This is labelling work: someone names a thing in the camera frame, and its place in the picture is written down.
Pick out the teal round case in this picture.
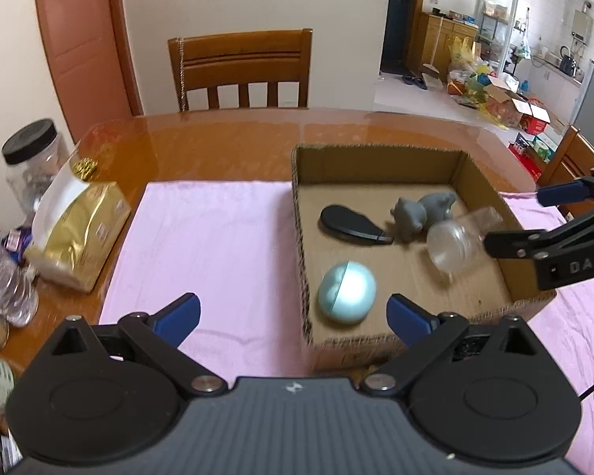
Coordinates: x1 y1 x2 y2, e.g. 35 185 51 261
318 260 377 325

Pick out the wooden chair far side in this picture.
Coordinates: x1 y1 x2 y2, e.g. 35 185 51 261
167 28 313 112

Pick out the brown cardboard box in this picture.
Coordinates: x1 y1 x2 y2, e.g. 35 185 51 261
291 145 556 372

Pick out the clear plastic jar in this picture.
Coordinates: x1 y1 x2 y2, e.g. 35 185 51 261
426 207 503 275

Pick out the grey elephant toy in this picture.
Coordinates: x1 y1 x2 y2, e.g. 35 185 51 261
390 191 457 243

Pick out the black teardrop mirror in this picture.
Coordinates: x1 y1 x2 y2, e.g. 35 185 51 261
320 205 394 245

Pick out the wooden chair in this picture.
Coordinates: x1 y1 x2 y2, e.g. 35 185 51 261
537 125 594 221
167 28 313 112

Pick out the pink table cloth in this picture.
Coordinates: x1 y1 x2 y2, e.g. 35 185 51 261
101 181 594 474

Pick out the wooden door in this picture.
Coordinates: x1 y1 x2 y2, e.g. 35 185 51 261
35 0 143 142

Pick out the clear water bottle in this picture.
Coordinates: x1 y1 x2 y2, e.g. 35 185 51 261
0 244 38 328

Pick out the black-lidded clear jar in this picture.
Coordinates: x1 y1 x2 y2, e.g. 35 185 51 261
2 118 68 216

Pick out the gold tissue pack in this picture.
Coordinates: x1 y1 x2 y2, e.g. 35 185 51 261
24 160 131 293

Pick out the wooden chair right side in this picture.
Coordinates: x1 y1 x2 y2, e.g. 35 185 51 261
537 125 594 221

